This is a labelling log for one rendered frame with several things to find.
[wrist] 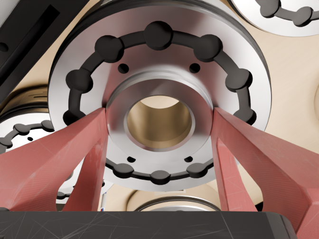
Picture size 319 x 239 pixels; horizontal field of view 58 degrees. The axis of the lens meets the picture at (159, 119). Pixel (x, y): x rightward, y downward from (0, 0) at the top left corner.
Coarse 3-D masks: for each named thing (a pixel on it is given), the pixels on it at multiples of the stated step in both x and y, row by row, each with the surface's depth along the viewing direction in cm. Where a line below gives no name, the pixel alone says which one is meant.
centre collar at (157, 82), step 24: (144, 72) 12; (168, 72) 12; (120, 96) 12; (144, 96) 12; (168, 96) 12; (192, 96) 12; (120, 120) 13; (192, 120) 13; (120, 144) 13; (144, 144) 14; (168, 144) 14; (192, 144) 13
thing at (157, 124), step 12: (132, 108) 15; (144, 108) 16; (156, 108) 16; (168, 108) 16; (180, 108) 16; (132, 120) 14; (144, 120) 15; (156, 120) 16; (168, 120) 15; (180, 120) 15; (144, 132) 14; (156, 132) 15; (168, 132) 15; (180, 132) 14
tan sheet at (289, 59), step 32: (96, 0) 18; (224, 0) 18; (64, 32) 19; (256, 32) 20; (288, 64) 21; (160, 96) 23; (288, 96) 23; (288, 128) 25; (128, 192) 30; (256, 192) 30
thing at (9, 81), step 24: (24, 0) 8; (48, 0) 9; (72, 0) 9; (24, 24) 9; (48, 24) 10; (0, 48) 9; (24, 48) 11; (48, 48) 10; (0, 72) 11; (24, 72) 10; (0, 96) 11
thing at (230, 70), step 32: (160, 0) 11; (96, 32) 11; (128, 32) 11; (160, 32) 11; (192, 32) 11; (224, 32) 11; (64, 64) 12; (96, 64) 12; (128, 64) 12; (160, 64) 12; (192, 64) 12; (224, 64) 12; (256, 64) 12; (64, 96) 12; (96, 96) 12; (224, 96) 12; (256, 96) 12; (256, 128) 13; (128, 160) 15; (192, 160) 15
